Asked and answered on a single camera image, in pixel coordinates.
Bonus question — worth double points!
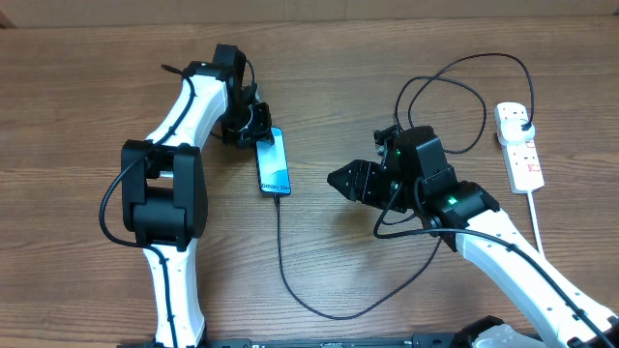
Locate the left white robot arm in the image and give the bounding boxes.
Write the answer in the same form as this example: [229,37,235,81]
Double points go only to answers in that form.
[115,43,273,347]

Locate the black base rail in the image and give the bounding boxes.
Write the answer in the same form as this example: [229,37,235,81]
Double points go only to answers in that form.
[118,316,547,348]

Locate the Galaxy S24+ smartphone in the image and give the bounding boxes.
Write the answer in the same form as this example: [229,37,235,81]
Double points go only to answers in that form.
[255,127,291,195]

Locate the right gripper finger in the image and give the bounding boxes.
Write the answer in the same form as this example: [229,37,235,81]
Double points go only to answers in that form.
[327,170,366,202]
[336,159,375,177]

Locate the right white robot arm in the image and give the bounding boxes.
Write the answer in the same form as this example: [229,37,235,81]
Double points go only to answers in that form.
[327,126,618,347]

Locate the white charger adapter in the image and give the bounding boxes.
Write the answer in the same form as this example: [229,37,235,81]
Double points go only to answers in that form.
[497,119,536,146]

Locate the white power strip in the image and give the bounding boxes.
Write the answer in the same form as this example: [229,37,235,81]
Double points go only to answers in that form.
[493,101,545,193]

